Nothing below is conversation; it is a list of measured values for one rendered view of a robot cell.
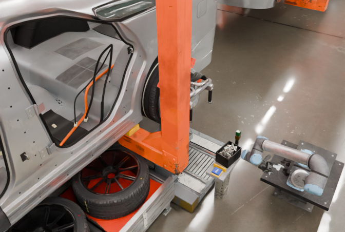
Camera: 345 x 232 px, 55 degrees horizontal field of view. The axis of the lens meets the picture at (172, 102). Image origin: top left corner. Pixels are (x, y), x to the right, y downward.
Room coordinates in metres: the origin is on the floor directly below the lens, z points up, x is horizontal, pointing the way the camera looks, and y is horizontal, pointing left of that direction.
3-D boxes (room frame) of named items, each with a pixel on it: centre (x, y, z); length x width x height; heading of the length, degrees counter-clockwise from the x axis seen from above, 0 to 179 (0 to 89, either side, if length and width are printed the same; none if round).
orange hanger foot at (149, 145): (2.15, 0.25, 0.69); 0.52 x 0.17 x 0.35; 54
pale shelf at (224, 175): (2.07, -0.47, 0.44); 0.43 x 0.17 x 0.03; 144
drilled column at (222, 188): (2.04, -0.46, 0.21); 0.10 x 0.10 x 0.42; 54
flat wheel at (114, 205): (1.93, 0.54, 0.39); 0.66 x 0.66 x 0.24
